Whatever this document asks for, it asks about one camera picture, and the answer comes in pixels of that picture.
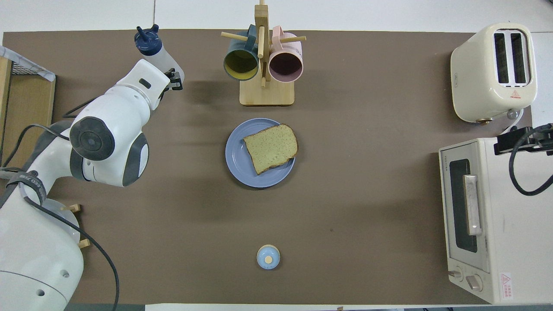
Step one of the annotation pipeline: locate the wooden plate rack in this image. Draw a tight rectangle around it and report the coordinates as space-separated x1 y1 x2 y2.
60 204 91 250

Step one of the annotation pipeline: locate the white toaster cord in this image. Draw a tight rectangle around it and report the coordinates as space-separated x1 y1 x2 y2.
497 108 525 139

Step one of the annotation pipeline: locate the periwinkle blue plate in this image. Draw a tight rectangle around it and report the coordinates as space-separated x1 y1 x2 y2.
225 118 296 189

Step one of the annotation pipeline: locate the dark teal mug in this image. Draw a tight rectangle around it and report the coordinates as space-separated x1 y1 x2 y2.
223 24 260 82

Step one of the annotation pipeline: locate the bread slice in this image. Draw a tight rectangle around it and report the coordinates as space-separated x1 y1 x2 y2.
243 124 299 175

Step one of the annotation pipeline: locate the pink mug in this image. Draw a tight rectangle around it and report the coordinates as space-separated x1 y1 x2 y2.
268 25 304 83

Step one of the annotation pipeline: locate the pale grey plate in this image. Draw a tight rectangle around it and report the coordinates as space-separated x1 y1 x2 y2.
43 199 81 244

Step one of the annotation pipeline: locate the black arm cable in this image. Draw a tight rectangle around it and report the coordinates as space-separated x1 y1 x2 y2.
509 124 553 197
0 97 120 311

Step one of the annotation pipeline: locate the squeeze bottle with navy cap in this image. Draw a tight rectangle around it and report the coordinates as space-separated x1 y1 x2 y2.
134 25 185 85

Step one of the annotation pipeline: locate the white toaster oven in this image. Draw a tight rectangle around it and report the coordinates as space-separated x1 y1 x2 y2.
439 137 553 305

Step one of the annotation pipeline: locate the patterned white cloth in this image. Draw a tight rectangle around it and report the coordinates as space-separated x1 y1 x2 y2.
0 45 57 83

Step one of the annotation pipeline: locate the cream toaster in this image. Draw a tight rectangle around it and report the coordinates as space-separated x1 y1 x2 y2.
450 22 538 124

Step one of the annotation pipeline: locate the small blue round lid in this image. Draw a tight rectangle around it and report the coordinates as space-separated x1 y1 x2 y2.
257 244 281 270

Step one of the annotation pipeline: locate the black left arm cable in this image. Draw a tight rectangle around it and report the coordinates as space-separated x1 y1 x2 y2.
0 97 120 311

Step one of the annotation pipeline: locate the brown table mat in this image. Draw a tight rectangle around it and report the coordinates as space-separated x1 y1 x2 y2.
0 29 533 305

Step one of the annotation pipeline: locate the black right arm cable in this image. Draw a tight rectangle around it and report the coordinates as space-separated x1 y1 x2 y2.
509 124 553 197

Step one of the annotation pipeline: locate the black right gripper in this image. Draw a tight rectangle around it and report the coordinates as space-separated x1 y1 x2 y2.
494 124 553 155

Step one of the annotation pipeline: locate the wooden mug tree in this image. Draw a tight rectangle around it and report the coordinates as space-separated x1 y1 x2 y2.
220 0 307 107

